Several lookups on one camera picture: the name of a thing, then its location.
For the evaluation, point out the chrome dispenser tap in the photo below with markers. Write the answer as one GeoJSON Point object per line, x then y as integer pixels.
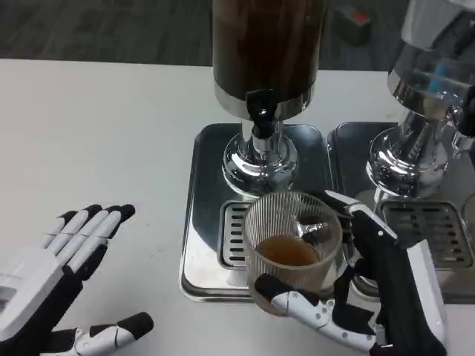
{"type": "Point", "coordinates": [462, 137]}

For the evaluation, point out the steel drip grid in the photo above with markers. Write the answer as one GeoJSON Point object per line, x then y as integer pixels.
{"type": "Point", "coordinates": [423, 237]}
{"type": "Point", "coordinates": [225, 237]}

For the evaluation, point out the drink dispenser with clear tank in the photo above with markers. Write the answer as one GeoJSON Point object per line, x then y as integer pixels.
{"type": "Point", "coordinates": [419, 85]}

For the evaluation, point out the steel base tray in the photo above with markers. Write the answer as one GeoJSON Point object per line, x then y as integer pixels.
{"type": "Point", "coordinates": [200, 178]}
{"type": "Point", "coordinates": [352, 155]}

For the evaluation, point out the clear ribbed glass cup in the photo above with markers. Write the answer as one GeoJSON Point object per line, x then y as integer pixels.
{"type": "Point", "coordinates": [289, 256]}

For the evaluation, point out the dark box with red label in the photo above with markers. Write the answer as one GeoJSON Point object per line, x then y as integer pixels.
{"type": "Point", "coordinates": [352, 26]}

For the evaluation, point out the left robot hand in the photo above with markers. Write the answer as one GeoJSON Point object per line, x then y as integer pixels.
{"type": "Point", "coordinates": [33, 282]}

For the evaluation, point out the drink dispenser with dark liquid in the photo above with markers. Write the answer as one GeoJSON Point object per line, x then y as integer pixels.
{"type": "Point", "coordinates": [259, 44]}

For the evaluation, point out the black dispenser tap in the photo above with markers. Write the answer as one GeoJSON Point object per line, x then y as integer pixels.
{"type": "Point", "coordinates": [261, 109]}

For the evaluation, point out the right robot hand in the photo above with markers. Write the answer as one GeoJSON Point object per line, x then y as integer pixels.
{"type": "Point", "coordinates": [393, 296]}

